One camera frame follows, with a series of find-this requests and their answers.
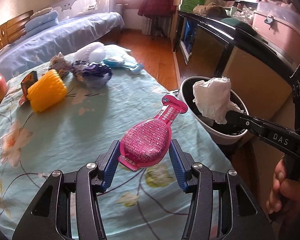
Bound white bed guard rail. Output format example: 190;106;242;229
50;0;114;21

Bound right hand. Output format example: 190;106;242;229
266;158;300;216

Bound white round trash bin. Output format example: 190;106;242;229
178;76;249;145

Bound brown plush toy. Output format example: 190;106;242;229
193;2;227;19

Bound blue folded pillows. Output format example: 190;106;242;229
25;7;59;33

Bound white tissue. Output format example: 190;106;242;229
193;77;244;125

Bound pink glitter blister package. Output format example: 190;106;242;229
119;95;188;171

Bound pink storage box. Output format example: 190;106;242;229
252;2;300;68

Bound blue purple snack bag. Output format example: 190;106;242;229
69;60;113;89

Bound orange snack wrapper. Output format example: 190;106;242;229
19;71;38;106

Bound blue bed with sheet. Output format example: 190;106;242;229
0;12;125;81

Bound white foam fruit net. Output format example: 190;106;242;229
74;42;106;63

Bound printed paper wrapper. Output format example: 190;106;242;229
49;52;71;79

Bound wooden headboard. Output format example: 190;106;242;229
0;10;33;50

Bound red jacket on rack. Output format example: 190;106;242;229
138;0;175;18

